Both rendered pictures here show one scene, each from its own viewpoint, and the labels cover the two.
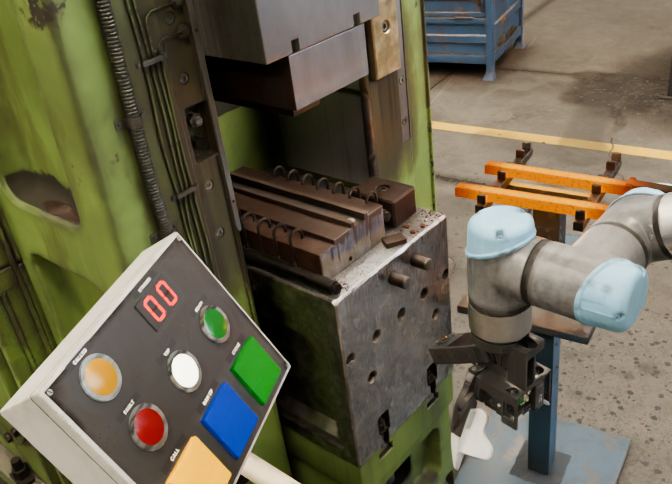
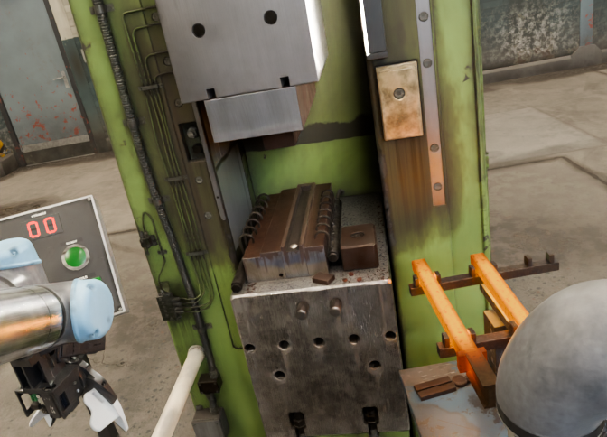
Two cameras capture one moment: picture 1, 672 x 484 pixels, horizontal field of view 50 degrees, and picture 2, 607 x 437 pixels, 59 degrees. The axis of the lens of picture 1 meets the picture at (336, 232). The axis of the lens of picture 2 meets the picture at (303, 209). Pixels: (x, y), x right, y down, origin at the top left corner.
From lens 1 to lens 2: 1.20 m
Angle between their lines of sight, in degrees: 50
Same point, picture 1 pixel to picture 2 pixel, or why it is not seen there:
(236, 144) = (343, 165)
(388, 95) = (411, 158)
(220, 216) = (209, 204)
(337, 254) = (264, 265)
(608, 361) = not seen: outside the picture
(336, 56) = (259, 108)
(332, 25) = (253, 83)
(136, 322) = (15, 231)
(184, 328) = (48, 249)
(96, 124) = (110, 119)
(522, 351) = not seen: hidden behind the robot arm
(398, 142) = (424, 204)
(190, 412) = not seen: hidden behind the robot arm
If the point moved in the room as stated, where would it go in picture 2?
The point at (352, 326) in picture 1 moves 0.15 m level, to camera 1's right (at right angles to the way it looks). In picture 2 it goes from (250, 323) to (288, 348)
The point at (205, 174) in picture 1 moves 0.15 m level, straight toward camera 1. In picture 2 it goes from (195, 172) to (146, 193)
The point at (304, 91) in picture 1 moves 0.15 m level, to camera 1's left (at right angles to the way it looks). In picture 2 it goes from (221, 129) to (190, 125)
